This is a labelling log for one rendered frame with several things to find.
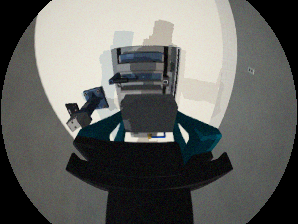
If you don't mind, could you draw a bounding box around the grey metal block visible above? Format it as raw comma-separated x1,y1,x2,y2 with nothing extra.
120,94,178,133

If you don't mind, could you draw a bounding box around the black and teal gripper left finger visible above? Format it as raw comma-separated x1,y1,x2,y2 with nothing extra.
77,111,126,142

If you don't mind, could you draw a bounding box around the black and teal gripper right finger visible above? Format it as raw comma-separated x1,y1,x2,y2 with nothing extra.
173,111,222,167

